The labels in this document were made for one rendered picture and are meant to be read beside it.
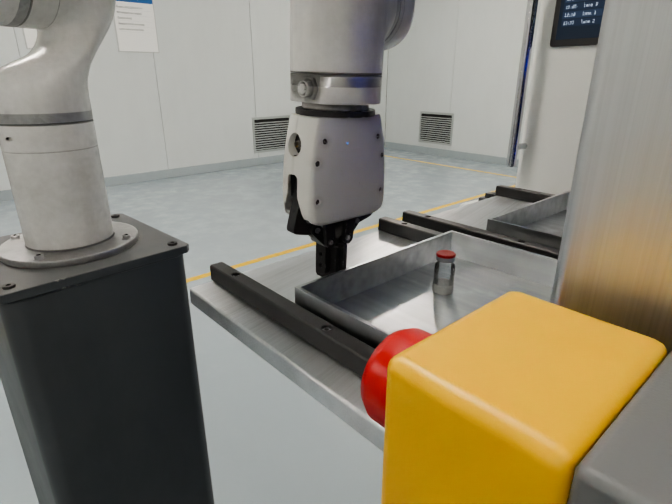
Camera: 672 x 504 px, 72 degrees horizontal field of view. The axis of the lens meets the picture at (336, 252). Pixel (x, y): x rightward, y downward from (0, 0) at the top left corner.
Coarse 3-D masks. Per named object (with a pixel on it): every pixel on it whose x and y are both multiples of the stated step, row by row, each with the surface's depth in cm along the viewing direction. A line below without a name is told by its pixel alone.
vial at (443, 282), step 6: (438, 258) 49; (438, 264) 50; (444, 264) 49; (450, 264) 49; (438, 270) 50; (444, 270) 49; (450, 270) 49; (438, 276) 50; (444, 276) 49; (450, 276) 49; (438, 282) 50; (444, 282) 50; (450, 282) 50; (438, 288) 50; (444, 288) 50; (450, 288) 50; (444, 294) 50
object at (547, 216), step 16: (528, 208) 73; (544, 208) 77; (560, 208) 81; (496, 224) 65; (512, 224) 63; (528, 224) 74; (544, 224) 74; (560, 224) 74; (528, 240) 62; (544, 240) 60; (560, 240) 59
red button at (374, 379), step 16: (400, 336) 17; (416, 336) 17; (384, 352) 17; (368, 368) 17; (384, 368) 16; (368, 384) 17; (384, 384) 16; (368, 400) 17; (384, 400) 16; (384, 416) 16
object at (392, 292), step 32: (384, 256) 52; (416, 256) 56; (480, 256) 58; (512, 256) 55; (544, 256) 52; (320, 288) 47; (352, 288) 50; (384, 288) 52; (416, 288) 52; (480, 288) 52; (512, 288) 52; (544, 288) 52; (352, 320) 39; (384, 320) 45; (416, 320) 45; (448, 320) 45
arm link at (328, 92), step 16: (304, 80) 40; (320, 80) 39; (336, 80) 39; (352, 80) 39; (368, 80) 40; (304, 96) 40; (320, 96) 39; (336, 96) 39; (352, 96) 39; (368, 96) 40
